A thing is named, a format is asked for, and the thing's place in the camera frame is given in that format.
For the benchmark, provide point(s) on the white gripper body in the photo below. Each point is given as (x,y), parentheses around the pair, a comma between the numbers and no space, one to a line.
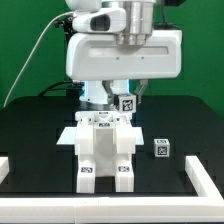
(95,57)

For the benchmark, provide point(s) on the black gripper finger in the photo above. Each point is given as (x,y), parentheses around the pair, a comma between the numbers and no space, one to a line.
(140,89)
(107,85)

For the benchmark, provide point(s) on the white chair seat plate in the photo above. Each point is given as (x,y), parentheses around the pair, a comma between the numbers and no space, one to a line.
(104,154)

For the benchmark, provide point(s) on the white chair back frame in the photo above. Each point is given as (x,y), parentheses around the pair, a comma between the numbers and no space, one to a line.
(89,121)

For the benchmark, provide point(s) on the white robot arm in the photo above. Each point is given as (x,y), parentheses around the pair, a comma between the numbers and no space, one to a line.
(139,27)

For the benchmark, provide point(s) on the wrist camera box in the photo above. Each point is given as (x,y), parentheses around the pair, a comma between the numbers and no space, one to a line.
(106,20)

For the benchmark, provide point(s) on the black camera stand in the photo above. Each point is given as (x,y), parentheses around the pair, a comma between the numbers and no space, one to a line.
(66,25)

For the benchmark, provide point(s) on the white marker base plate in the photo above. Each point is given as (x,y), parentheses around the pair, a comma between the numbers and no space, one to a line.
(67,137)

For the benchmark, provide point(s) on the white U-shaped obstacle frame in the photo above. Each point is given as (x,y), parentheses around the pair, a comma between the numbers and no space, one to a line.
(206,206)

